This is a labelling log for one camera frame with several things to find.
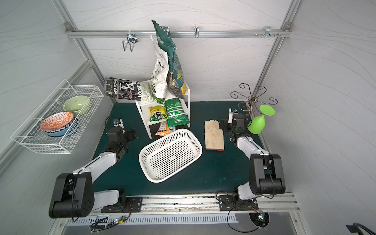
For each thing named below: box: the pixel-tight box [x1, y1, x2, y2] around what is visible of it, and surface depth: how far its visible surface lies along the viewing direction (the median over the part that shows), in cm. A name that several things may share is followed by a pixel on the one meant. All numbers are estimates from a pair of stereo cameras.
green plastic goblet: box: [247, 104, 276, 135], surface depth 77 cm
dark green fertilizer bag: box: [151, 20, 187, 100], surface depth 64 cm
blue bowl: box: [44, 118, 75, 137], surface depth 59 cm
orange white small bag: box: [155, 119, 170, 137], surface depth 97 cm
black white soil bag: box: [104, 76, 142, 101], surface depth 70 cm
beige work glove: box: [204, 119, 225, 152], surface depth 101 cm
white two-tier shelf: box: [135, 83, 191, 140], surface depth 84 cm
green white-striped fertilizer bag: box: [164, 97, 190, 128], surface depth 89 cm
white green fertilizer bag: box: [149, 35, 170, 104], surface depth 69 cm
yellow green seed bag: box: [148, 104, 169, 123], surface depth 89 cm
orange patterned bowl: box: [40, 111, 75, 131], surface depth 64 cm
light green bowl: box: [63, 95, 90, 117], surface depth 73 cm
